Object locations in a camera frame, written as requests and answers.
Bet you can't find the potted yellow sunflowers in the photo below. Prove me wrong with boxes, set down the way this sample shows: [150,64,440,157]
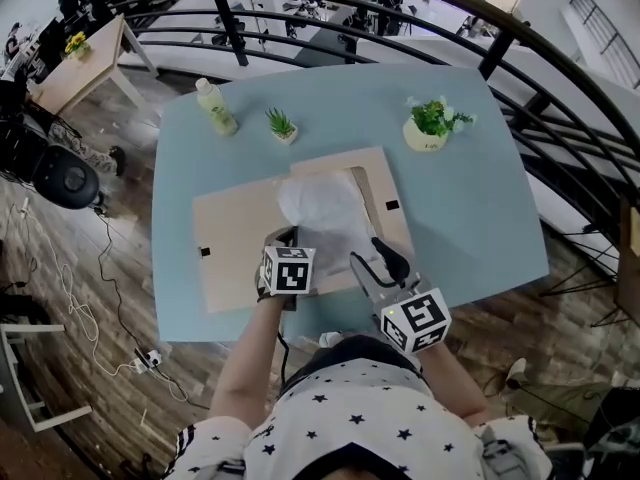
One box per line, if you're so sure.
[63,31,92,60]

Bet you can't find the person's dark shorts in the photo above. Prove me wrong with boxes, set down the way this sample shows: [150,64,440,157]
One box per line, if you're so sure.
[282,335,426,394]

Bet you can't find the white-framed grey table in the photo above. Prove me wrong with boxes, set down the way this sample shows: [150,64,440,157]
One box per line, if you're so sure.
[0,322,94,434]

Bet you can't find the white power strip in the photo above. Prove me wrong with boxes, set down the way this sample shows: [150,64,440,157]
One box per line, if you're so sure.
[132,349,164,373]

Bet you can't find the black cable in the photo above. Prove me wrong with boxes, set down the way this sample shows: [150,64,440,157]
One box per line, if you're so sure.
[94,207,211,412]

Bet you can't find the cardboard box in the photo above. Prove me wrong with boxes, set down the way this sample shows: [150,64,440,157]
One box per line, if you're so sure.
[192,146,416,314]

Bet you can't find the leafy plant in cream pot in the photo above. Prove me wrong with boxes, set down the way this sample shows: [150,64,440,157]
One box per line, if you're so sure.
[402,96,477,153]

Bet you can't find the black curved metal railing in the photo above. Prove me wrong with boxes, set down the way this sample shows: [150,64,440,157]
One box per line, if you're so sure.
[84,0,640,319]

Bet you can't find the person's right forearm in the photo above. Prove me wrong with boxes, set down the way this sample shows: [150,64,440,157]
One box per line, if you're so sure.
[419,340,489,424]

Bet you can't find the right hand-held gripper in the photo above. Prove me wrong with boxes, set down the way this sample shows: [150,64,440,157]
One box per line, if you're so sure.
[348,236,453,357]

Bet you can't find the black office chair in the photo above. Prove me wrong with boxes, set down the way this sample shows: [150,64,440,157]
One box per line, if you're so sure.
[32,143,106,212]

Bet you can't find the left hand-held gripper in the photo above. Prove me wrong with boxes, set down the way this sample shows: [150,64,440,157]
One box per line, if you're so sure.
[254,226,317,312]

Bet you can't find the pale green plastic bottle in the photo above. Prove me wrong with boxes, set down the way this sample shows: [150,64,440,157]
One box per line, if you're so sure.
[194,77,240,137]

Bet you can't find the light wooden table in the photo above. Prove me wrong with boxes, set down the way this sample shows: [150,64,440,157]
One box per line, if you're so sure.
[30,13,160,117]

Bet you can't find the light blue table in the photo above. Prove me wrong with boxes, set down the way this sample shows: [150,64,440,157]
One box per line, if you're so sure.
[151,63,551,344]

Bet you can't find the brown wooden board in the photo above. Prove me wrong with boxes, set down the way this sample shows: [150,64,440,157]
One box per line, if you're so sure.
[614,195,640,322]

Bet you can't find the white star-print shirt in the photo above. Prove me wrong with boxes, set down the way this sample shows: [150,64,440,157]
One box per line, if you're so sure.
[169,357,551,480]

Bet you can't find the white cable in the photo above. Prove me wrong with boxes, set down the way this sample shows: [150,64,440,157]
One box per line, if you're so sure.
[9,200,189,402]

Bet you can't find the small succulent in white pot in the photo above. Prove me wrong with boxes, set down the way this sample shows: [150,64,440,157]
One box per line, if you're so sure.
[264,107,300,146]

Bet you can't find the person's left forearm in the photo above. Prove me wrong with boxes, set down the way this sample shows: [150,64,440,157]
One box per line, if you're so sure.
[209,295,286,427]

